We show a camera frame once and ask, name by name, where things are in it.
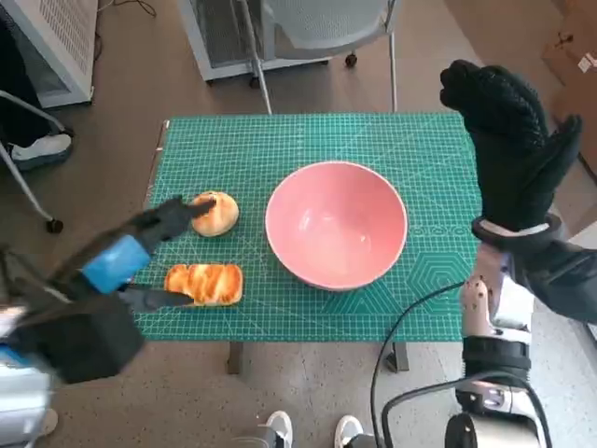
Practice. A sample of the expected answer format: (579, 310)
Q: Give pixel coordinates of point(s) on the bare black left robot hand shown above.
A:
(116, 263)

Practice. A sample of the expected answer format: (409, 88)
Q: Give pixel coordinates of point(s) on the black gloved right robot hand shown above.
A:
(508, 154)

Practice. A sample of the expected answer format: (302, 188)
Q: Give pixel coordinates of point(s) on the long striped toy bread loaf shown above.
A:
(210, 282)

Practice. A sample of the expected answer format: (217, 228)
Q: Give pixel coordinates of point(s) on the round toy bread bun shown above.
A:
(221, 219)

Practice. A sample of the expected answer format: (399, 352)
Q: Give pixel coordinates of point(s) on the pink bowl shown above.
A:
(336, 224)

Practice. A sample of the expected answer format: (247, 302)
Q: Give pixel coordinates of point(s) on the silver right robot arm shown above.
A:
(476, 303)

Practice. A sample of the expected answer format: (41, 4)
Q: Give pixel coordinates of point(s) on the grey tube chair with caster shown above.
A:
(54, 225)

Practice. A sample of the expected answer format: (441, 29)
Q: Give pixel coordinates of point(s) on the brown cardboard box with label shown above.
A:
(569, 42)

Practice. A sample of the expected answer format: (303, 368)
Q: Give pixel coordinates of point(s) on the person's white shoe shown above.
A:
(42, 149)

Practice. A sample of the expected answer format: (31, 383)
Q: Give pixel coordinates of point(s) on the grey metal table leg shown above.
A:
(235, 357)
(400, 357)

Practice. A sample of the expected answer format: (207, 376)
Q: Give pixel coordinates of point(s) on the person's leg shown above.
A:
(14, 93)

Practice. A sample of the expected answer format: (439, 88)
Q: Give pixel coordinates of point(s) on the green cutting mat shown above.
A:
(280, 140)

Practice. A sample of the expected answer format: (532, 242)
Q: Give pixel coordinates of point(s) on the grey mesh chair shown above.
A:
(326, 23)

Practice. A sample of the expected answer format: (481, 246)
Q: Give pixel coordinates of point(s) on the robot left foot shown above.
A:
(280, 427)

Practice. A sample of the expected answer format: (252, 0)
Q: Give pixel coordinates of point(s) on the white perforated cabinet on castors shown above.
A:
(219, 37)

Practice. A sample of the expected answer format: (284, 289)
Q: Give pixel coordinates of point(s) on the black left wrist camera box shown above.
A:
(84, 340)

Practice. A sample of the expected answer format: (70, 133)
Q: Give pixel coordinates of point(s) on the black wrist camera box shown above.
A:
(559, 280)
(84, 340)

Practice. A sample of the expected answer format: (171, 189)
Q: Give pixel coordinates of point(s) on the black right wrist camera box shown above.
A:
(559, 280)

